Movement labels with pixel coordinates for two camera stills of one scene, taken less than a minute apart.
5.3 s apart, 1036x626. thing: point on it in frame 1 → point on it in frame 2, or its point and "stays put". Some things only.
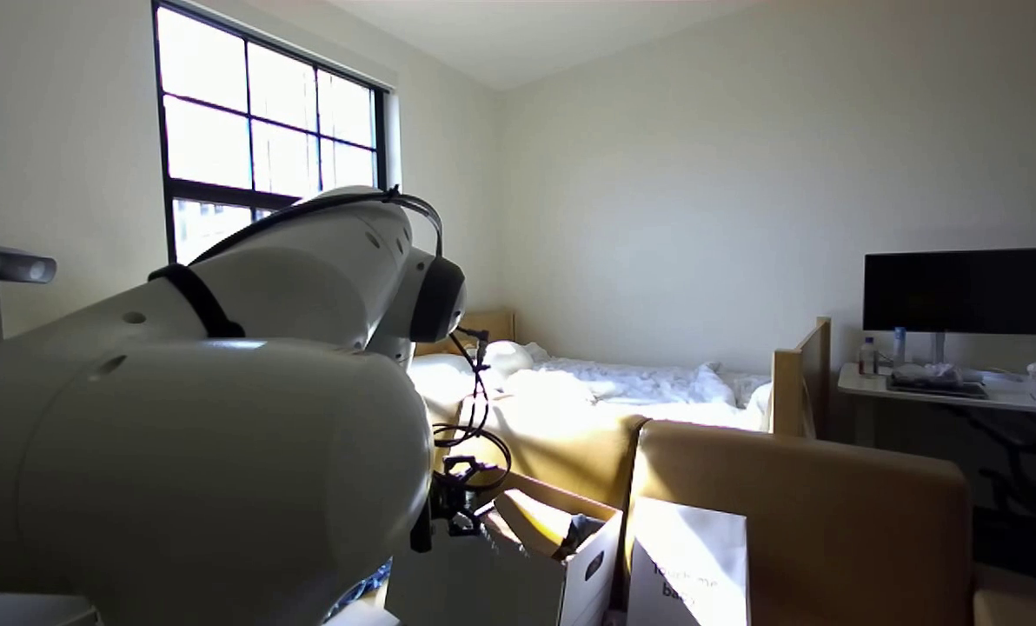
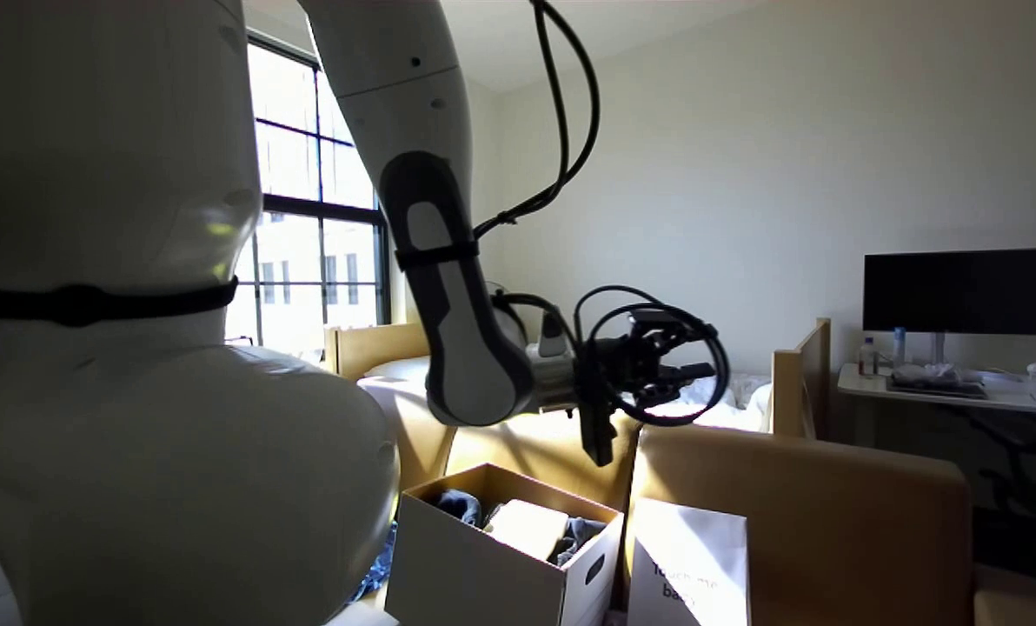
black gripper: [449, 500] → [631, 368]
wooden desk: [986, 414] stays put
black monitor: [964, 289] stays put
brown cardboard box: [840, 533] stays put
